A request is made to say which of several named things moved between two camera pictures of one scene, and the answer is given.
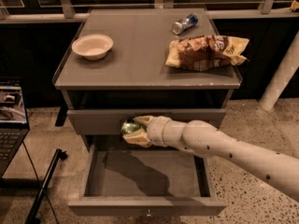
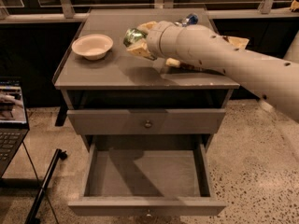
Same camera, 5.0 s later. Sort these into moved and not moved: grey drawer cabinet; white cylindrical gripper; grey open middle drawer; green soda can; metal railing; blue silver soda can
Moved: white cylindrical gripper; green soda can
Not moved: grey open middle drawer; blue silver soda can; grey drawer cabinet; metal railing
